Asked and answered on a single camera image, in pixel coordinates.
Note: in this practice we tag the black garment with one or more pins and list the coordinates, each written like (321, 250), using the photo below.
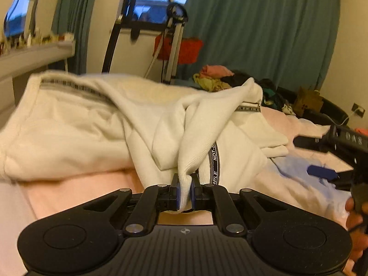
(237, 77)

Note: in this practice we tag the metal folding stand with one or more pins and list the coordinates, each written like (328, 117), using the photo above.
(176, 40)

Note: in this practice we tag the white hooded sweatshirt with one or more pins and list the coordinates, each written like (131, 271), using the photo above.
(86, 120)

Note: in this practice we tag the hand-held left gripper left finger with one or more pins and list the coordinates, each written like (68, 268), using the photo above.
(180, 195)

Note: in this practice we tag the wall socket with plug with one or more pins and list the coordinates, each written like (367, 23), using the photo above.
(358, 109)

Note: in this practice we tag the dark green garment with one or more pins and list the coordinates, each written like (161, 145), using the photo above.
(270, 95)

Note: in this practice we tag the dark framed window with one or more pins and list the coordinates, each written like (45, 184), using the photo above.
(149, 8)

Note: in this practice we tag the row of small bottles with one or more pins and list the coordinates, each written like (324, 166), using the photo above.
(34, 39)

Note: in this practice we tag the narrow teal curtain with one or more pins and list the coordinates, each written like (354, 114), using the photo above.
(75, 5)

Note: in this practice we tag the pink bed sheet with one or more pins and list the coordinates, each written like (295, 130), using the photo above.
(86, 185)

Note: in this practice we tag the wavy edged mirror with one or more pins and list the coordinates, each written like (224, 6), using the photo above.
(18, 11)

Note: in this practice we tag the person's right hand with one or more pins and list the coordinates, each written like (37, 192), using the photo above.
(355, 233)

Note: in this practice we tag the pink garment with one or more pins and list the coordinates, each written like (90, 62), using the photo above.
(215, 70)

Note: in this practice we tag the red fabric bag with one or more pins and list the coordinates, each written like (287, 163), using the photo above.
(189, 50)

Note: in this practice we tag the white dresser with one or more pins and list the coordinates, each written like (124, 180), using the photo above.
(31, 60)

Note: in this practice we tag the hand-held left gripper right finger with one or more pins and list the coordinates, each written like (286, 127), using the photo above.
(193, 197)

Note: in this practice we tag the brown cardboard box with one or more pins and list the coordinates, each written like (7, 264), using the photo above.
(307, 100)

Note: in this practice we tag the light blue cloth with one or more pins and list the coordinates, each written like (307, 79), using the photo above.
(290, 165)

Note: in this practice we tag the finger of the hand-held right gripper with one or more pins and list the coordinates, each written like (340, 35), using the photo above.
(319, 172)
(306, 143)

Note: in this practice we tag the wide teal curtain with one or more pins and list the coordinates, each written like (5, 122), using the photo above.
(258, 20)

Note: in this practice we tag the yellow-green garment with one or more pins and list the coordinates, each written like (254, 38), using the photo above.
(210, 83)

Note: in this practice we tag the black bed frame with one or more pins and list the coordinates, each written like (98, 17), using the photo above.
(333, 109)

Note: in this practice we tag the black curved pole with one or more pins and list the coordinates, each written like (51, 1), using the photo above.
(110, 43)

